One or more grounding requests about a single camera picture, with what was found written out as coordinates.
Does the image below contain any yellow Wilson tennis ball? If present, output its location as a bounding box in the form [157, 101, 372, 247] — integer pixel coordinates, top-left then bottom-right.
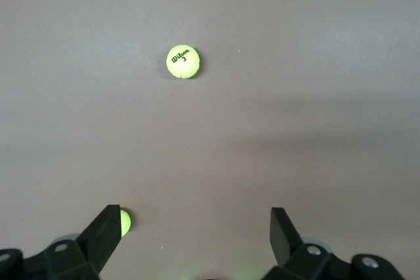
[166, 45, 201, 80]

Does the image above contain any brown table mat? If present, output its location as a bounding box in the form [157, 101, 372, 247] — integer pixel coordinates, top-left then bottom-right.
[0, 0, 420, 280]

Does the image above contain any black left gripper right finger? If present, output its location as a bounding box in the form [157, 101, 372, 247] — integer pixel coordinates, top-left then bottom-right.
[262, 207, 405, 280]

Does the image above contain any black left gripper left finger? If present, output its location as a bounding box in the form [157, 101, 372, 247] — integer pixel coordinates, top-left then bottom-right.
[0, 204, 122, 280]

